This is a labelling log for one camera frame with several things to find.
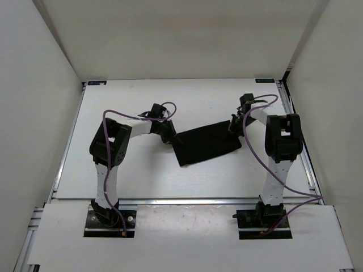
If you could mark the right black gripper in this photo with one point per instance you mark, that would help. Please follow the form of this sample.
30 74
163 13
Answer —
232 128

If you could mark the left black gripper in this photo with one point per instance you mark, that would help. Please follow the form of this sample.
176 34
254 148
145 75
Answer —
171 136

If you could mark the black skirt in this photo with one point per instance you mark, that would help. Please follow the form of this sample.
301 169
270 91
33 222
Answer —
204 143

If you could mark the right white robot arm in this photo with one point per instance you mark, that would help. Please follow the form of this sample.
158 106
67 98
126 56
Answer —
283 143

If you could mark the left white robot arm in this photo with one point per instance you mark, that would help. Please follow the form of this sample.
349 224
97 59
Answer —
110 143

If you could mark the right blue corner label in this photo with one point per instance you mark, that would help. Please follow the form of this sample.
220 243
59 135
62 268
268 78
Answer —
264 80

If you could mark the blue corner label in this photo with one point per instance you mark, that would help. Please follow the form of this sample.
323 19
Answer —
264 80
96 82

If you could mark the left blue corner label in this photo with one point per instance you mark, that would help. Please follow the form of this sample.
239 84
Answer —
96 82

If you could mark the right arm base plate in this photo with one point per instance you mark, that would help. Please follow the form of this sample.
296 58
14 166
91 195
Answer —
263 222

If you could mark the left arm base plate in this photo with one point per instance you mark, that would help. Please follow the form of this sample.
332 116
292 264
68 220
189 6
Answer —
105 222

